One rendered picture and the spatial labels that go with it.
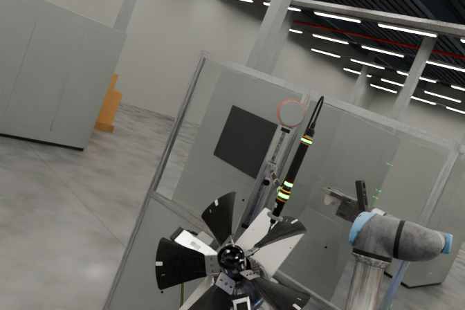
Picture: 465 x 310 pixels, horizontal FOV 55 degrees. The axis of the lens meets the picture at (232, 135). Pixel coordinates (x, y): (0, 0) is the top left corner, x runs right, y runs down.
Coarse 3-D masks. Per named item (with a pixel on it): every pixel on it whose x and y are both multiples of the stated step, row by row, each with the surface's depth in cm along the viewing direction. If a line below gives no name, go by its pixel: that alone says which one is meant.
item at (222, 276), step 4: (220, 276) 190; (224, 276) 191; (220, 280) 189; (224, 280) 191; (228, 280) 192; (232, 280) 193; (216, 284) 188; (220, 284) 189; (224, 284) 190; (228, 284) 191; (232, 284) 192; (224, 288) 189; (228, 288) 191; (232, 288) 192; (228, 292) 190
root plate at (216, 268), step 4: (208, 256) 198; (212, 256) 197; (216, 256) 197; (208, 260) 198; (212, 260) 197; (216, 260) 197; (208, 264) 198; (216, 264) 197; (208, 268) 198; (212, 268) 198; (216, 268) 198; (208, 272) 198; (216, 272) 198
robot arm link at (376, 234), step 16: (368, 224) 134; (384, 224) 132; (400, 224) 131; (352, 240) 136; (368, 240) 132; (384, 240) 130; (368, 256) 131; (384, 256) 131; (368, 272) 132; (352, 288) 134; (368, 288) 131; (352, 304) 132; (368, 304) 130
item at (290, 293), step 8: (256, 280) 186; (264, 280) 189; (256, 288) 182; (264, 288) 183; (272, 288) 184; (280, 288) 187; (288, 288) 189; (264, 296) 178; (272, 296) 179; (280, 296) 180; (288, 296) 182; (296, 296) 183; (304, 296) 184; (272, 304) 175; (280, 304) 176; (288, 304) 177; (296, 304) 178; (304, 304) 179
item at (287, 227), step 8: (288, 216) 212; (280, 224) 208; (288, 224) 204; (296, 224) 201; (272, 232) 205; (280, 232) 199; (288, 232) 197; (296, 232) 195; (304, 232) 194; (264, 240) 200; (272, 240) 196
